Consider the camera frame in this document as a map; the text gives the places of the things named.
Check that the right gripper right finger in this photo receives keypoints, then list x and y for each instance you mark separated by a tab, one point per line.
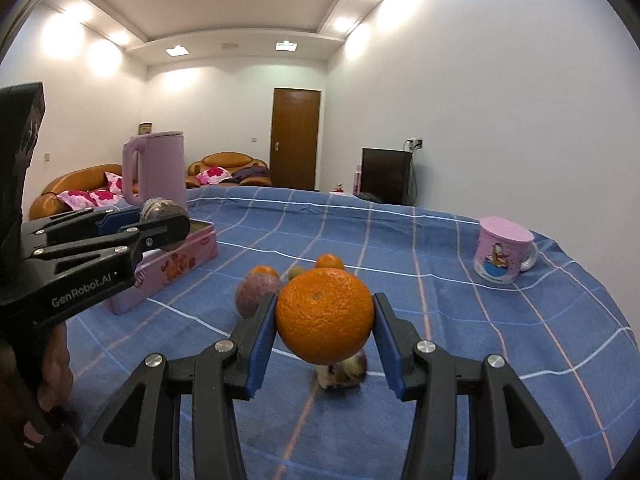
479	407

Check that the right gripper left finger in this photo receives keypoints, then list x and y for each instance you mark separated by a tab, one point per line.
137	436

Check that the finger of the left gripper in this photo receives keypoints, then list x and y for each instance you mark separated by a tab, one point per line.
89	258
72	226

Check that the purple sweet potato slice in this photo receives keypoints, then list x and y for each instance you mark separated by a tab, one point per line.
159	208

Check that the purple passion fruit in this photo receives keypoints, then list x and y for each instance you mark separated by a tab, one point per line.
249	292

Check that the large orange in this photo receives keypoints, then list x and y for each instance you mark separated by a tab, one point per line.
325	315

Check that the yellow-green longan fruit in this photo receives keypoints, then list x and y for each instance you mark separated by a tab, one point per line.
295	272

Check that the small orange mandarin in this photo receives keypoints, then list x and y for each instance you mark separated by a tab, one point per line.
329	261

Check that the left hand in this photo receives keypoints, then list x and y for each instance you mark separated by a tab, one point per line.
36	382

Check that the pink floral cushion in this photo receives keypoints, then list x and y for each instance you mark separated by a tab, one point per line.
78	200
114	182
213	176

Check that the long brown leather sofa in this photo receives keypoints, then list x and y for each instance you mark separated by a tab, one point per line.
92	187

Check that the pink metal tin box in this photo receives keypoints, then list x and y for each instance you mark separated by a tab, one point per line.
159	269

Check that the pink electric kettle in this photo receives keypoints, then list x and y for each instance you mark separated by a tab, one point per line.
153	166

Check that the brown leather armchair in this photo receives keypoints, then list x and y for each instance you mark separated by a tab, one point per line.
245	169

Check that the blue checked tablecloth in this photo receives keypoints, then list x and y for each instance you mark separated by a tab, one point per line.
556	325

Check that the brown wooden door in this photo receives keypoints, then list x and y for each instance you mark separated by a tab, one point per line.
295	125

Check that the pink cartoon mug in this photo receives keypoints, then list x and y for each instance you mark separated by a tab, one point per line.
504	250

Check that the black television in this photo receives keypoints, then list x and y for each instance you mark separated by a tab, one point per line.
385	175

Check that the wall power socket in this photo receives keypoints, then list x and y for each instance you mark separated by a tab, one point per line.
413	144

